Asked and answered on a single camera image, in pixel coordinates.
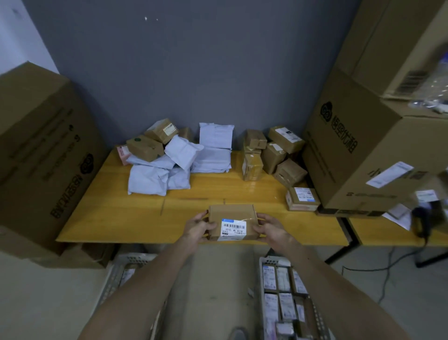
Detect person's left hand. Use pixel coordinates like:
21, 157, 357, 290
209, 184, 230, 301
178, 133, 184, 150
181, 210, 218, 244

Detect person's right hand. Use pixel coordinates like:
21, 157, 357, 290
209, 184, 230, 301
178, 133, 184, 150
252, 213, 293, 248

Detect cardboard box with barcode label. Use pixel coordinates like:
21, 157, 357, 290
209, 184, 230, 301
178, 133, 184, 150
208, 204, 260, 242

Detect person's left forearm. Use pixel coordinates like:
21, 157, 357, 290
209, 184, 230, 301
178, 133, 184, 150
78, 234, 201, 340

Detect person's right forearm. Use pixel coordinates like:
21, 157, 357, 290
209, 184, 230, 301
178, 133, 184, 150
276, 238, 411, 340

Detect white plastic crate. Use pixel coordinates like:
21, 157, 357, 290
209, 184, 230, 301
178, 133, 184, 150
258, 256, 335, 340
97, 252, 165, 340

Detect pile of small brown parcels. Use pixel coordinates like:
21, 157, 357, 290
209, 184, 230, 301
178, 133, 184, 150
241, 126, 321, 212

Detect rows of labelled packets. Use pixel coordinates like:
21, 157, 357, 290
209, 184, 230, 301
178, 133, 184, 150
262, 265, 315, 340

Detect pile of white mailer bags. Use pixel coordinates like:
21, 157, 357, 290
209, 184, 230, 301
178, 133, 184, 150
125, 122, 235, 197

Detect yellow wooden table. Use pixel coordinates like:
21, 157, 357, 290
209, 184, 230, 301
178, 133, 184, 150
56, 150, 362, 265

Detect clear-wrapped labelled parcel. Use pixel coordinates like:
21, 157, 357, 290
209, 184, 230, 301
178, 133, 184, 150
118, 268, 136, 288

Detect cardboard box with green sticker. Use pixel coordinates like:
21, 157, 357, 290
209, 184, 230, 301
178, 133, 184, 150
126, 135, 165, 163

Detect cardboard box with white label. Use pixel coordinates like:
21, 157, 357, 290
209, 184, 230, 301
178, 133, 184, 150
144, 118, 179, 145

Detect pink packet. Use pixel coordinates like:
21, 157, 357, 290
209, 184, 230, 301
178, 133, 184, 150
116, 144, 132, 166

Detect large printed cardboard carton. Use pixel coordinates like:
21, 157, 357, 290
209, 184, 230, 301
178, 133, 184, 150
302, 67, 448, 215
0, 61, 110, 260

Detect white paper labels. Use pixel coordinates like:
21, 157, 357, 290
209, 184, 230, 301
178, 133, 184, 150
381, 203, 414, 232

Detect black barcode scanner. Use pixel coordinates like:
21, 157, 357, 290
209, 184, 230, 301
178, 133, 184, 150
411, 206, 435, 240

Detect large plain cardboard carton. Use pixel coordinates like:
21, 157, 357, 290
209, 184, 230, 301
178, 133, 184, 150
335, 0, 448, 103

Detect clear plastic bag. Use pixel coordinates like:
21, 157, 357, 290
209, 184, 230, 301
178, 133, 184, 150
409, 53, 448, 114

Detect black cable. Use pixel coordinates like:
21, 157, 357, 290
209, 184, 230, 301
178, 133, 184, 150
341, 237, 430, 306

